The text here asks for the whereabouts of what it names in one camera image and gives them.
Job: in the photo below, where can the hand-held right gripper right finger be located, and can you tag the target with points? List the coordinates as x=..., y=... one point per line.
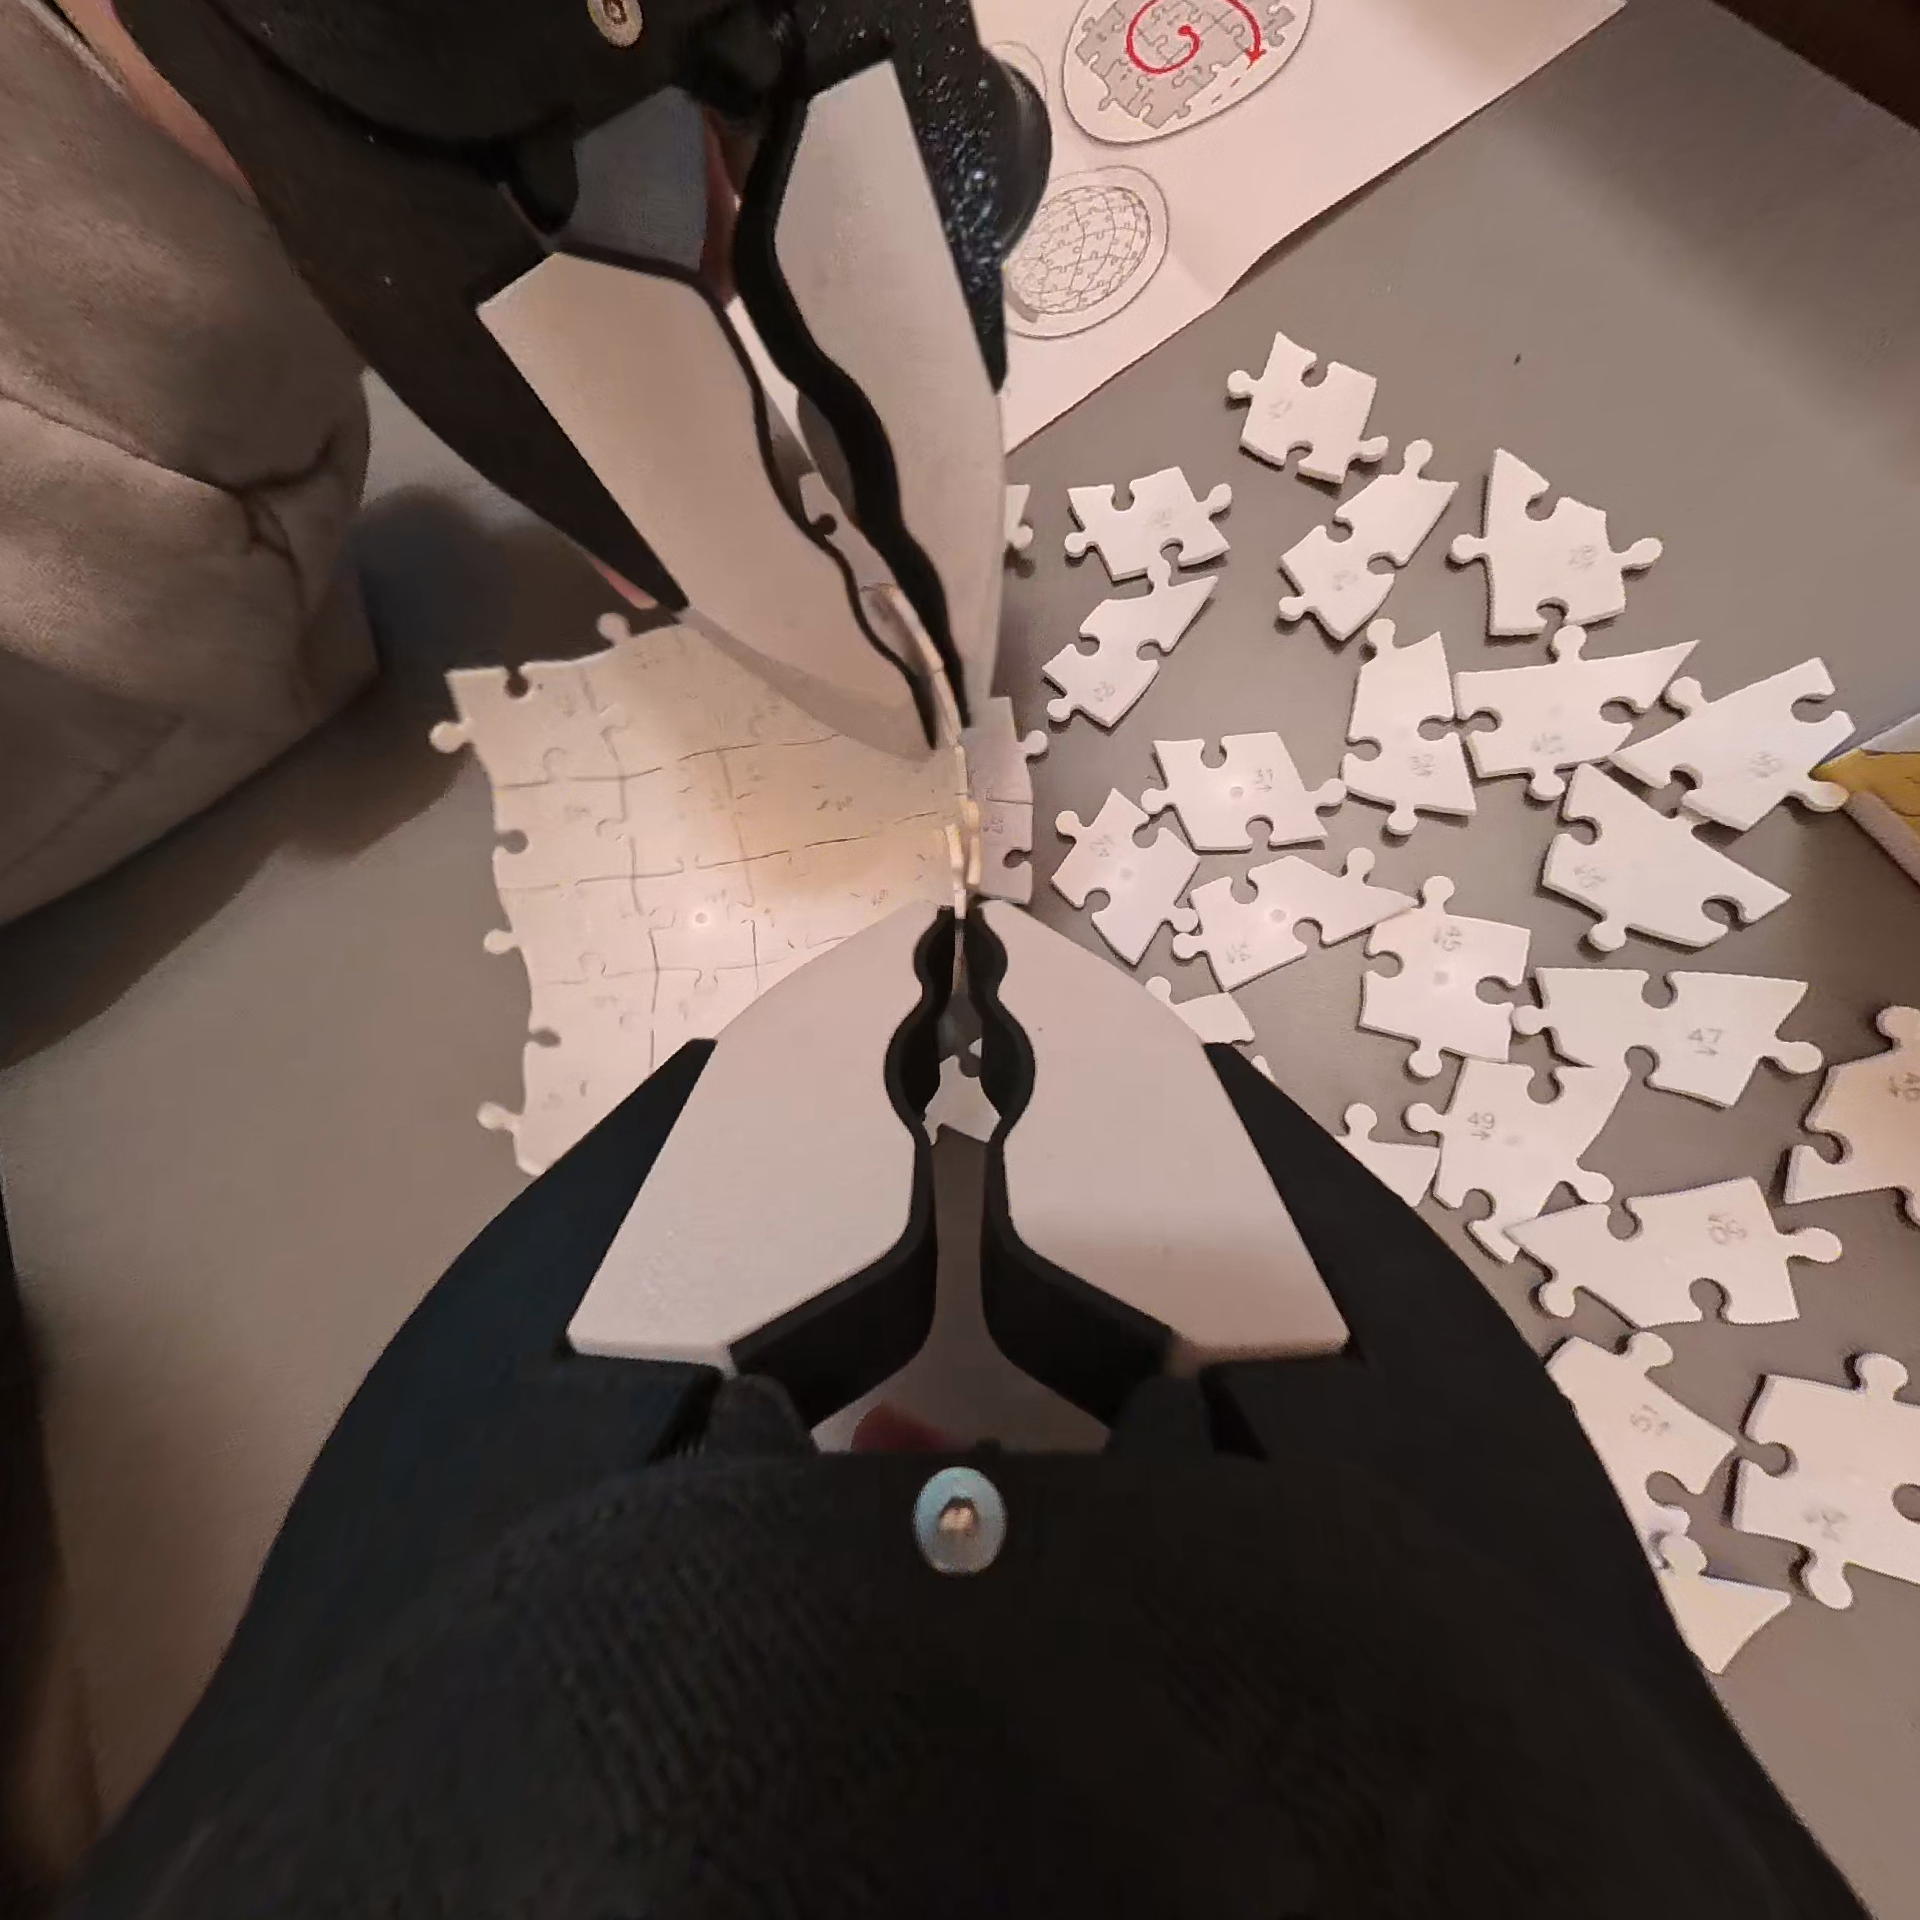
x=1155, y=1200

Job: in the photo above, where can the single white puzzle piece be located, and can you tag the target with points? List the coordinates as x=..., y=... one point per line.
x=967, y=856

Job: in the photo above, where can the paper sheet with diagrams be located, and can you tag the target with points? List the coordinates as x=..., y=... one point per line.
x=1350, y=152

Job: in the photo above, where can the assembled white puzzle section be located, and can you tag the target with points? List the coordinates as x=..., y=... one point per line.
x=673, y=840

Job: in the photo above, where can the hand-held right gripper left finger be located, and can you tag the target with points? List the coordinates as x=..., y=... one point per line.
x=782, y=1171

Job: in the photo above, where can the person's left hand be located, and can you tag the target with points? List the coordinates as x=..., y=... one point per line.
x=721, y=193

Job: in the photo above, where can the pile of loose puzzle pieces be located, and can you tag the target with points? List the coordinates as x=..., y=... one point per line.
x=1442, y=976

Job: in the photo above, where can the blue cartoon puzzle box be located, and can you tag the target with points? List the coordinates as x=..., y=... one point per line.
x=1882, y=796

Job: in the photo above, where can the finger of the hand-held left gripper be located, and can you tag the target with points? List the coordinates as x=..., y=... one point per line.
x=900, y=302
x=643, y=408

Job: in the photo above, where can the person's left forearm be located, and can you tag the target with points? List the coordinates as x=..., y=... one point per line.
x=151, y=452

